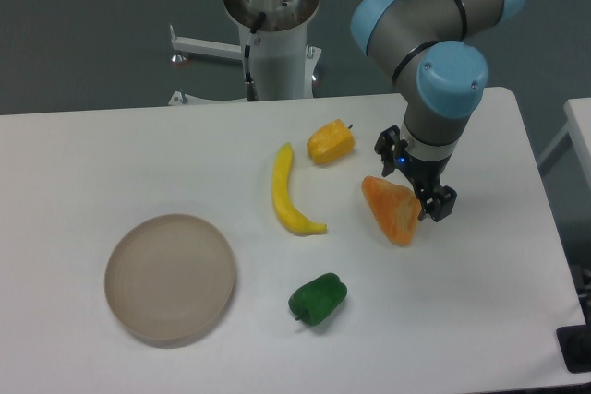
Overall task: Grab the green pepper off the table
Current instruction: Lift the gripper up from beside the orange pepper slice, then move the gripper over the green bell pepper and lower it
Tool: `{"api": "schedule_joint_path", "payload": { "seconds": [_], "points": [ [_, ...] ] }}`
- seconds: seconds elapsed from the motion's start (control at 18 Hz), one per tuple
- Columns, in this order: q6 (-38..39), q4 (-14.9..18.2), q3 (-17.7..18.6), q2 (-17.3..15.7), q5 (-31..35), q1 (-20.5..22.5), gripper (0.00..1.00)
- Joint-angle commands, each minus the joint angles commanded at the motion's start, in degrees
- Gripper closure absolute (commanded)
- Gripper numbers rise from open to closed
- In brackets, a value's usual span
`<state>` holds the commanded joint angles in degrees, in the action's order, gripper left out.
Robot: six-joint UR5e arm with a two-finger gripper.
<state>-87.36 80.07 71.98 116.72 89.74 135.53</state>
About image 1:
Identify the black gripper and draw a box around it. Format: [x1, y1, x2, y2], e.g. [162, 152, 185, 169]
[374, 125, 457, 221]

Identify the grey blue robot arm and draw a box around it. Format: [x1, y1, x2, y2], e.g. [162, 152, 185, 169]
[223, 0, 525, 221]

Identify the yellow bell pepper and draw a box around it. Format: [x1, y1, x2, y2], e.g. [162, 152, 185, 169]
[307, 119, 356, 165]

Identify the green bell pepper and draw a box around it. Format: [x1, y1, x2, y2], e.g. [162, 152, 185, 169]
[288, 273, 348, 327]

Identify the orange slice toy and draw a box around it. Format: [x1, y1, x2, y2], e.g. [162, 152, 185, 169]
[361, 176, 422, 246]

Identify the yellow banana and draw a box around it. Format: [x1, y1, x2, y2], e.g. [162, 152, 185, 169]
[271, 142, 328, 236]

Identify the white side table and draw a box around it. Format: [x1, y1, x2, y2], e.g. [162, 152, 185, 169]
[537, 97, 590, 184]

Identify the beige round plate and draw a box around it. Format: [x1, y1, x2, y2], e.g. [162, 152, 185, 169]
[103, 214, 236, 348]

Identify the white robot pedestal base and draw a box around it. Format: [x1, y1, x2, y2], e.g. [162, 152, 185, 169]
[169, 0, 321, 101]

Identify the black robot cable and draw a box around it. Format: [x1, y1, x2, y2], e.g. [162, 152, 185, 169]
[244, 11, 267, 102]

